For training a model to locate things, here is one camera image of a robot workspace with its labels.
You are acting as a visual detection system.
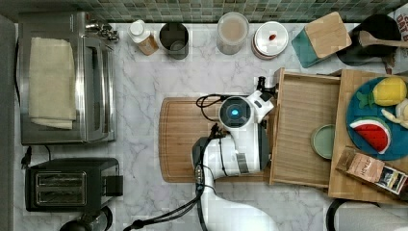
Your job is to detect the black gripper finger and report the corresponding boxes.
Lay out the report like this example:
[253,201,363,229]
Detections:
[256,76,278,95]

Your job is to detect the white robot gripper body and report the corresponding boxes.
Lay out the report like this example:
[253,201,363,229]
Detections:
[247,90,274,123]

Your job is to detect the bamboo drawer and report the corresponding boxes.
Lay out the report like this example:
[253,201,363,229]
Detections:
[269,67,341,188]

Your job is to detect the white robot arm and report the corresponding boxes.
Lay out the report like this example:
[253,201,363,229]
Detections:
[191,76,278,231]

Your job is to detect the bamboo drawer cabinet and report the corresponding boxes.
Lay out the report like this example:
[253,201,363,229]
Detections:
[327,68,408,206]

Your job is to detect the white lidded ceramic bowl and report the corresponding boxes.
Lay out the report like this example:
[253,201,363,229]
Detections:
[251,21,289,60]

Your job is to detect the clear cereal jar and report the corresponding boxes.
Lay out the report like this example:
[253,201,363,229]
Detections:
[217,12,249,55]

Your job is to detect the green small bowl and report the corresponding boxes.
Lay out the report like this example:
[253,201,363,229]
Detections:
[310,124,335,160]

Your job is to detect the large wooden cutting board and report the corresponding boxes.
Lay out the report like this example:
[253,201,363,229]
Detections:
[159,97,274,183]

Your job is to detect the teal box with wooden lid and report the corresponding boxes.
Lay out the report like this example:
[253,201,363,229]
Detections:
[292,12,352,68]

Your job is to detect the black metal canister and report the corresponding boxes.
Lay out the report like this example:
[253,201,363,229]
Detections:
[159,22,189,60]

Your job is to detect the wooden spoon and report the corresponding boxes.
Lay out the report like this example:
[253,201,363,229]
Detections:
[359,31,408,48]

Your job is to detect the plush watermelon slice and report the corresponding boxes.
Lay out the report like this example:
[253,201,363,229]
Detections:
[349,116,392,154]

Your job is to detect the brown tea bag box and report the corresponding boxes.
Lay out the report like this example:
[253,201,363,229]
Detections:
[336,147,407,199]

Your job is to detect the plush yellow pineapple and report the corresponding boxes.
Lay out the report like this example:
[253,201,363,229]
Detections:
[356,77,407,109]

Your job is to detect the white cap spice bottle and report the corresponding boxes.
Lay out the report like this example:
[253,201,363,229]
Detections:
[128,19,159,56]

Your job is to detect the black round pot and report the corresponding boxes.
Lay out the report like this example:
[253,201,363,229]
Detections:
[337,14,401,66]

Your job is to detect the plush white banana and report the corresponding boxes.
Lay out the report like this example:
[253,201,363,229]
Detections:
[381,98,408,129]

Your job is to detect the blue round plate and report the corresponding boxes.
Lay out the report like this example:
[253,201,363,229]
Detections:
[346,77,408,161]

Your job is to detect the silver toaster oven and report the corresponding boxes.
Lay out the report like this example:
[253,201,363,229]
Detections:
[18,12,118,145]

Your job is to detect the beige folded towel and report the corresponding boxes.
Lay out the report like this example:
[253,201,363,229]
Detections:
[29,38,76,130]

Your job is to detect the black two-slot toaster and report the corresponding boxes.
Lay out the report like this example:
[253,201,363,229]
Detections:
[25,157,123,213]

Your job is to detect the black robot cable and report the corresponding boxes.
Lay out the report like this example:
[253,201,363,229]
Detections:
[122,93,232,231]

